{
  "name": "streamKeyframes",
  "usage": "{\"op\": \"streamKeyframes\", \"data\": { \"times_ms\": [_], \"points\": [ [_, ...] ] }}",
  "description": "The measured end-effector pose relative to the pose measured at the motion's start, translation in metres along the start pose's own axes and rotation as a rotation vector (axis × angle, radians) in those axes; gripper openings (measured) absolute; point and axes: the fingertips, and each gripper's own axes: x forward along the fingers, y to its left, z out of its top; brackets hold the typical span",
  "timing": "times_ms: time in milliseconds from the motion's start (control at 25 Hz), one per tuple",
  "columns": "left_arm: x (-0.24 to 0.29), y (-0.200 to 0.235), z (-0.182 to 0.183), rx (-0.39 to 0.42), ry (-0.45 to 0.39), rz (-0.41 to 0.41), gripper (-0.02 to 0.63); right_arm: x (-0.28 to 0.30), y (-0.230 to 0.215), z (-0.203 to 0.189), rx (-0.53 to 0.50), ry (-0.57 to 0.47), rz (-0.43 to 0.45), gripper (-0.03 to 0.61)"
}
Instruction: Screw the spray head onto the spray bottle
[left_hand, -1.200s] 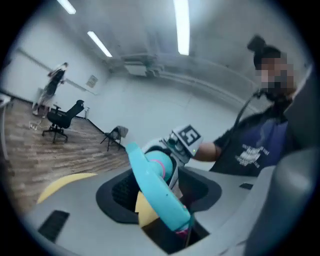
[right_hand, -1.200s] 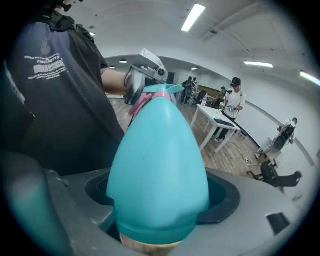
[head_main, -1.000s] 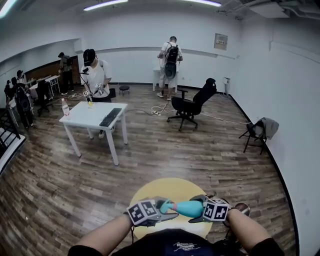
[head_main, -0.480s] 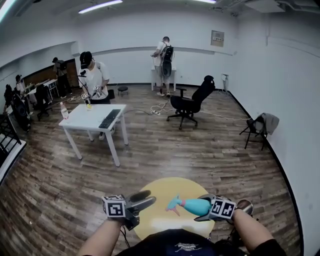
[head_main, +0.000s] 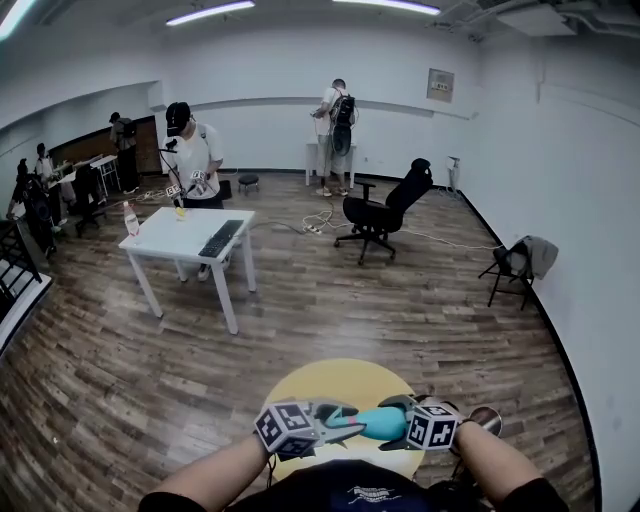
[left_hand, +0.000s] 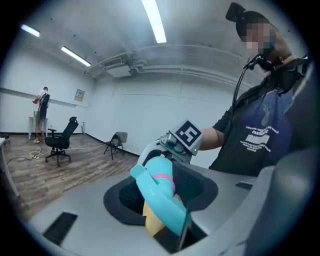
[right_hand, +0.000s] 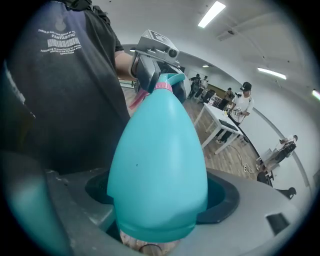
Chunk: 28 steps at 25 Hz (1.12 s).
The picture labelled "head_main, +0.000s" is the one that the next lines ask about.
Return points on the teal bottle with pink cap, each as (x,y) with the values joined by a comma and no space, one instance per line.
(382,422)

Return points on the white desk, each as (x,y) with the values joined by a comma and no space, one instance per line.
(107,161)

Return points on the white narrow table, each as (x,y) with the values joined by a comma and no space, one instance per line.
(312,160)

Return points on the wall electrical panel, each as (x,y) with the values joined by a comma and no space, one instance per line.
(440,85)

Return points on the black keyboard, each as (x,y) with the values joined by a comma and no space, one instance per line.
(221,239)

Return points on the clear plastic water bottle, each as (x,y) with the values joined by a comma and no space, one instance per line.
(131,222)

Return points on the white power strip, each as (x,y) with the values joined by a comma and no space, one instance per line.
(312,229)

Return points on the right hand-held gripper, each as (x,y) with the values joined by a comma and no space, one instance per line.
(432,430)

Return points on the black stair railing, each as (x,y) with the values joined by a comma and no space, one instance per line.
(12,255)

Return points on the metal cup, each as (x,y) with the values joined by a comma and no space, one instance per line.
(487,420)

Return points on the white square table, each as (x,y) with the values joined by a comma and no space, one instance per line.
(175,235)

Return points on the person's dark t-shirt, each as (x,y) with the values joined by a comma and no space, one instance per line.
(350,482)

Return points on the person's right forearm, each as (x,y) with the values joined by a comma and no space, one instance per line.
(492,460)

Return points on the small yellow object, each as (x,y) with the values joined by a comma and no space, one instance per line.
(180,213)

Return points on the black swivel chair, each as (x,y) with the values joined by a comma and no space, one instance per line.
(87,190)

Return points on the white wall-mounted device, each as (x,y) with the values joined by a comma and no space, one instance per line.
(453,167)

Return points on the ceiling light tube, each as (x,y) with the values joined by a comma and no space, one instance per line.
(400,6)
(12,17)
(210,12)

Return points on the black office chair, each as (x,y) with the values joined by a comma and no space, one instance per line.
(370,210)

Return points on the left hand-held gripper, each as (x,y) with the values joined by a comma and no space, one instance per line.
(285,430)

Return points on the yellow round table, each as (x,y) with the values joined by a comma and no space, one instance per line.
(340,380)

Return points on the black folding chair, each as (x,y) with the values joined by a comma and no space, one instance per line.
(502,257)

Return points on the grey jacket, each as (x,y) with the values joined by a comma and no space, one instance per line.
(542,255)

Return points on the small black stool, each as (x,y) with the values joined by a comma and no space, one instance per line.
(248,178)

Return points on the person's left forearm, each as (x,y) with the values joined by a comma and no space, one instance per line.
(215,472)

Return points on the white ceiling air conditioner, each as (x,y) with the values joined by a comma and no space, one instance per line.
(535,22)

